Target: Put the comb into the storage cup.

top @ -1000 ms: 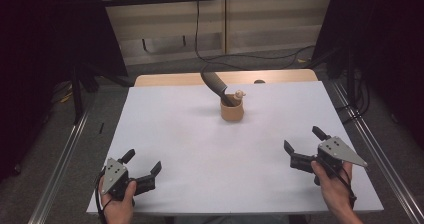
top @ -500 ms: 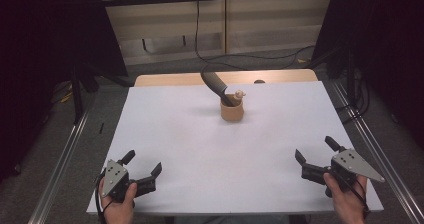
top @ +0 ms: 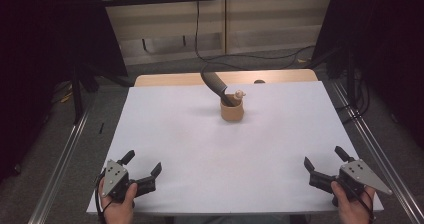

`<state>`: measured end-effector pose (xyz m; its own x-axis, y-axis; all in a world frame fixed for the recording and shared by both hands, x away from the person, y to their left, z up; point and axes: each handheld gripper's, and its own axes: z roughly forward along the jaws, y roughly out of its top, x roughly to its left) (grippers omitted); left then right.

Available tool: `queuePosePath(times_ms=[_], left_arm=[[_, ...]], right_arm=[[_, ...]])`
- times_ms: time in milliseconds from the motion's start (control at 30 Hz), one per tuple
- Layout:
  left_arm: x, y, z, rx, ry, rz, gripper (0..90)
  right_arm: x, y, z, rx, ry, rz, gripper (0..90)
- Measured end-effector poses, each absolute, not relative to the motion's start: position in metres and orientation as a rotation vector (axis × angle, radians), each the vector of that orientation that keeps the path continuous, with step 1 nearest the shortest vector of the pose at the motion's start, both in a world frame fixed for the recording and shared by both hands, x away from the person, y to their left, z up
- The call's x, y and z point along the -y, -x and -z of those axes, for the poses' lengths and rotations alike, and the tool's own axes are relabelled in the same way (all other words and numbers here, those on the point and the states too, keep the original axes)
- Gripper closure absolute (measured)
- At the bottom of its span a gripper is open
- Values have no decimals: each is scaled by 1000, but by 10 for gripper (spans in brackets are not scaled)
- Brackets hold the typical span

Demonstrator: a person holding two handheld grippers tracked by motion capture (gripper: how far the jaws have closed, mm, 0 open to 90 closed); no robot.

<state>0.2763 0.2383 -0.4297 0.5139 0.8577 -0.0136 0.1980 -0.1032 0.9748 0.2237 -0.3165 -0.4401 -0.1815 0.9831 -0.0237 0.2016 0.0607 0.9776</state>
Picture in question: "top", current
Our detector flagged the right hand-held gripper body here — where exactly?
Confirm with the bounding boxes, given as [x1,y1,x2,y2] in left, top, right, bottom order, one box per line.
[335,159,394,205]

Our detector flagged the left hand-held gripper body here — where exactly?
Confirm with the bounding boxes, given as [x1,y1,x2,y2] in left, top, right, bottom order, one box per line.
[99,159,139,204]

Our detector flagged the tan cup with small figure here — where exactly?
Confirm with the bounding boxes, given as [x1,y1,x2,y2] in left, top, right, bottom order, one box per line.
[219,89,247,123]

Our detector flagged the black comb with handle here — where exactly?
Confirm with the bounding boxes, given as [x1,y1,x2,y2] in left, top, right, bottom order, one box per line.
[199,70,236,108]

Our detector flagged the person's left hand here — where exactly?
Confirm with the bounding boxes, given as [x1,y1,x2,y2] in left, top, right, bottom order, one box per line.
[97,178,139,224]

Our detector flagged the person's right hand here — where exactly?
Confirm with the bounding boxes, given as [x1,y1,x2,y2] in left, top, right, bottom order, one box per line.
[330,180,377,224]

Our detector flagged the white board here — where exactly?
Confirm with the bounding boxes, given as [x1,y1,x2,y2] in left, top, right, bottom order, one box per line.
[86,80,385,216]

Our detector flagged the black metal stand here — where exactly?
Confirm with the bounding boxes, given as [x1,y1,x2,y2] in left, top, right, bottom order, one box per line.
[71,63,134,125]

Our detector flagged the wooden table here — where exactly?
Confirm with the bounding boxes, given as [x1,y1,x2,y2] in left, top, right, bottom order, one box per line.
[133,68,319,88]

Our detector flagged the dark curtain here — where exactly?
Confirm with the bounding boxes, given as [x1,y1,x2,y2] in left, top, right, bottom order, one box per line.
[311,0,424,149]
[0,0,130,182]

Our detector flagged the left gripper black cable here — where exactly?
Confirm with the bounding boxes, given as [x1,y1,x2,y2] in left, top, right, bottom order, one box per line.
[94,172,111,224]

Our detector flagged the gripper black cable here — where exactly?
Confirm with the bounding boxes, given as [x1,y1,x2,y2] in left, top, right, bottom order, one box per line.
[94,172,111,224]
[339,180,376,222]

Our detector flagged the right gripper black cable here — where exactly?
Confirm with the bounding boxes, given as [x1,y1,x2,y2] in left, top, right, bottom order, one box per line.
[339,180,376,222]

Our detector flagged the aluminium rail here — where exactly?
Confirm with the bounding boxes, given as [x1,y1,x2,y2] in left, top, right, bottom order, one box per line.
[327,78,424,224]
[27,93,98,224]

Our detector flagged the bundle of black floor cables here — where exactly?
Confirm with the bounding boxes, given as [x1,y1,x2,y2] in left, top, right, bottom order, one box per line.
[335,68,372,125]

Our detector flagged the short black wall cable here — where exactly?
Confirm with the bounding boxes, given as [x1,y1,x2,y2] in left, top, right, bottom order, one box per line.
[141,35,188,56]

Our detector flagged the long black floor cable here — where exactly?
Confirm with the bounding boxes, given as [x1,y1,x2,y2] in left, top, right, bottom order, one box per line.
[194,0,316,72]

